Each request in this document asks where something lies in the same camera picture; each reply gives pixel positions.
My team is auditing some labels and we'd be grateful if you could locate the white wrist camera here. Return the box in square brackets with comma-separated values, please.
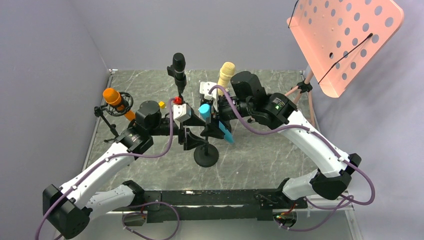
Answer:
[199, 81, 219, 112]
[172, 103, 192, 123]

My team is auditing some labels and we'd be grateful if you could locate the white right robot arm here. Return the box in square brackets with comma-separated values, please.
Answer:
[199, 71, 362, 208]

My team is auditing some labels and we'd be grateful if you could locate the pink perforated music stand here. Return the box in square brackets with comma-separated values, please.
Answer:
[274, 0, 405, 127]

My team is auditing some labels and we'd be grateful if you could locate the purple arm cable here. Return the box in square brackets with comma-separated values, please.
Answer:
[34, 97, 176, 240]
[207, 85, 377, 233]

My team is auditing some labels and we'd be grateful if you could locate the black tripod shock-mount stand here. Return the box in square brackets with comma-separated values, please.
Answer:
[94, 91, 134, 144]

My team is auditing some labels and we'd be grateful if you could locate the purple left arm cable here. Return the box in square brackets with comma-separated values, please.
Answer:
[34, 97, 176, 240]

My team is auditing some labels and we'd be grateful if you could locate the orange microphone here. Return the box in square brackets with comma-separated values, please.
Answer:
[102, 87, 136, 122]

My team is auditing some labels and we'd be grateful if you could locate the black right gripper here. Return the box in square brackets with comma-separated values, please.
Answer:
[200, 93, 254, 139]

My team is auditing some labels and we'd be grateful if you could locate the blue microphone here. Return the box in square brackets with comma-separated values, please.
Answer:
[198, 103, 235, 144]

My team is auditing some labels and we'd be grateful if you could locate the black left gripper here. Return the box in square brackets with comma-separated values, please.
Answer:
[149, 110, 209, 150]

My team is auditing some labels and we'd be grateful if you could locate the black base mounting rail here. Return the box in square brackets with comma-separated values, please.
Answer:
[118, 188, 308, 223]

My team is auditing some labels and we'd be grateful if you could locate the cream yellow microphone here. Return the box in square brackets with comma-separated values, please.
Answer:
[217, 61, 236, 90]

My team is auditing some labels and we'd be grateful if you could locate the black microphone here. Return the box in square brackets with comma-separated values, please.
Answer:
[167, 52, 187, 98]

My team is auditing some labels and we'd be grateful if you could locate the yellow cube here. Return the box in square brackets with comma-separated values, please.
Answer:
[158, 101, 167, 109]

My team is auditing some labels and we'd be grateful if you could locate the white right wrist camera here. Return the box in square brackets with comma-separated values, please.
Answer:
[199, 81, 219, 112]

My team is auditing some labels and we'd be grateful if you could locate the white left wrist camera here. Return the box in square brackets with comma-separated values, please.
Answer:
[172, 103, 192, 123]

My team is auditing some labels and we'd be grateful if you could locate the black round-base clip stand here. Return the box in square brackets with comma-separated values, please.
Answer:
[193, 124, 219, 168]

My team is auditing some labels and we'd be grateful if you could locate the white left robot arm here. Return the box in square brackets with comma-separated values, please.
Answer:
[42, 100, 211, 240]

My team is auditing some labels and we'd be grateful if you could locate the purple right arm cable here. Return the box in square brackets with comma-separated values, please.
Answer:
[207, 85, 377, 233]

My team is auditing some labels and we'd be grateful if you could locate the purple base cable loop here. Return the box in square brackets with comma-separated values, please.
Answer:
[121, 201, 181, 240]

